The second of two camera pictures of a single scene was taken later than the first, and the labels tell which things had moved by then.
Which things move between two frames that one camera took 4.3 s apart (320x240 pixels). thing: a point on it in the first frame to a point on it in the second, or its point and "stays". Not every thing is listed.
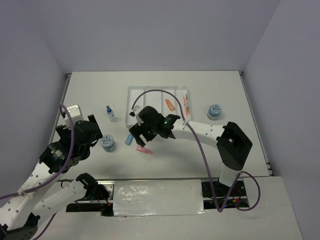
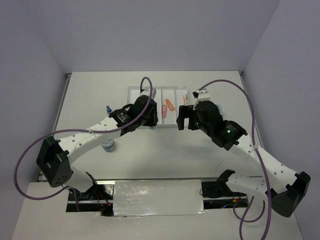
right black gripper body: x=148 y=130 to x=202 y=126
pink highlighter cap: x=144 y=150 to x=164 y=111
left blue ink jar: x=108 y=143 stays
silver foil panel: x=147 y=198 stays
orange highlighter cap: x=170 y=105 stays
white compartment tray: x=165 y=102 stays
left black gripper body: x=65 y=133 to x=150 y=120
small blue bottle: x=110 y=113 stays
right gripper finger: x=139 y=141 to x=185 y=111
